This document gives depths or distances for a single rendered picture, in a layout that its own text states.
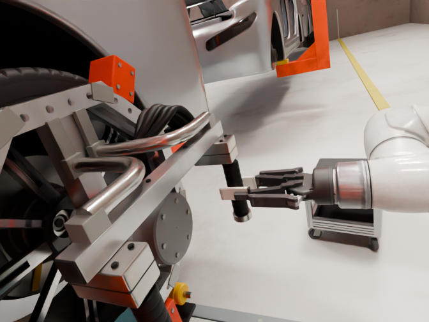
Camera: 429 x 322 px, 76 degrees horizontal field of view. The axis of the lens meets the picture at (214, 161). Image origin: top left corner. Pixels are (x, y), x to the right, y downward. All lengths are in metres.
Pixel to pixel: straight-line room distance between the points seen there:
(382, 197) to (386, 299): 0.97
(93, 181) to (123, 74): 0.25
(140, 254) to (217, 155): 0.31
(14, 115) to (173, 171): 0.24
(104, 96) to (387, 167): 0.54
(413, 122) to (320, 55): 3.36
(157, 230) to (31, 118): 0.26
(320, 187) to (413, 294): 1.03
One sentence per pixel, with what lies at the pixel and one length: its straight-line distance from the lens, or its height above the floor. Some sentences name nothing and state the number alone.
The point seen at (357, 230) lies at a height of 0.12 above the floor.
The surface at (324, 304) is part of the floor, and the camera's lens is 1.44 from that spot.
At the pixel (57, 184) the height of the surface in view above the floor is 0.91.
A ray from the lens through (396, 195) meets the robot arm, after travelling 0.55.
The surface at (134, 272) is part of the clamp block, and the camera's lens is 0.32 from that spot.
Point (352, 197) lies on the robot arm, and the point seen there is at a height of 0.83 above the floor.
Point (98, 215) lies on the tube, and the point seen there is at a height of 1.00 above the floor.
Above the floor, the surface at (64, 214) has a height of 0.86.
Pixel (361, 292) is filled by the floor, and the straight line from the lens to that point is 1.50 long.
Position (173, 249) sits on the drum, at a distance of 0.52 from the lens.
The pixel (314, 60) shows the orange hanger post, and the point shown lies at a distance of 3.98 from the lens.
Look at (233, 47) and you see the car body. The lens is 2.88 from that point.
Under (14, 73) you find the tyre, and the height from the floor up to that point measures 1.17.
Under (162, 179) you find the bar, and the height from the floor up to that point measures 0.98.
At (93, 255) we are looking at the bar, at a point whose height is 0.97.
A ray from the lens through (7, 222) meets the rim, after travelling 0.60.
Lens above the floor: 1.13
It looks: 22 degrees down
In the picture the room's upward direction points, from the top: 15 degrees counter-clockwise
